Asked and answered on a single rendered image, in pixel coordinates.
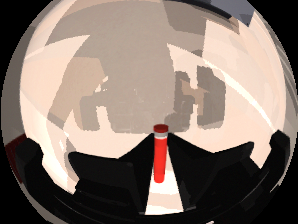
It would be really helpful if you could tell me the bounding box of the red peg with grey band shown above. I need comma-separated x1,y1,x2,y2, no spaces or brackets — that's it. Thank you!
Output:
153,124,169,184

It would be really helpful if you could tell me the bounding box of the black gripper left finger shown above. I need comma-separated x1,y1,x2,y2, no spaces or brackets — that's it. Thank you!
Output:
68,133,154,214

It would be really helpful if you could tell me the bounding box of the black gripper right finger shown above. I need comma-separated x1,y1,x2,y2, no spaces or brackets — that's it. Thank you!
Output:
168,133,254,210

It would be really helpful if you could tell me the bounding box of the grey sloped panel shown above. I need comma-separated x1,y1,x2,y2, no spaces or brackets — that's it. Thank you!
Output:
169,0,255,27

